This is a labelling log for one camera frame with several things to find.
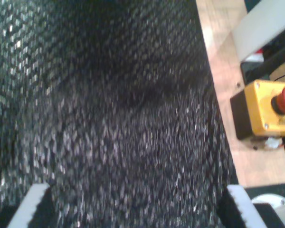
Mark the yellow emergency stop box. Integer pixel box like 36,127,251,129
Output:
229,79,285,141

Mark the white metal beam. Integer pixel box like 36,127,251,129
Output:
232,0,285,62

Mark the black frame bar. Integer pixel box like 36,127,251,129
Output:
241,39,285,84

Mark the black bubble mat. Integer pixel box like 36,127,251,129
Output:
0,0,239,228

